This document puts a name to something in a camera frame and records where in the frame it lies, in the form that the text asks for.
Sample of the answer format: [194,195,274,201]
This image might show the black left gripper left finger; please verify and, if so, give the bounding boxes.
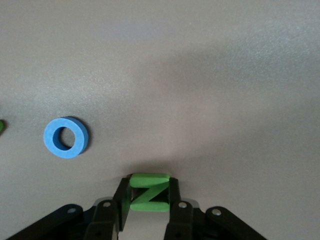
[4,176,132,240]

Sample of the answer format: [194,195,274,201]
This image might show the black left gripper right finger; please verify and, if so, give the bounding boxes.
[163,177,268,240]

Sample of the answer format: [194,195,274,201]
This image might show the green foam letter N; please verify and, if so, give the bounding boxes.
[129,173,171,213]

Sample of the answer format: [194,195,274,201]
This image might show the blue foam letter O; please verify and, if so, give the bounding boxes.
[42,116,89,160]

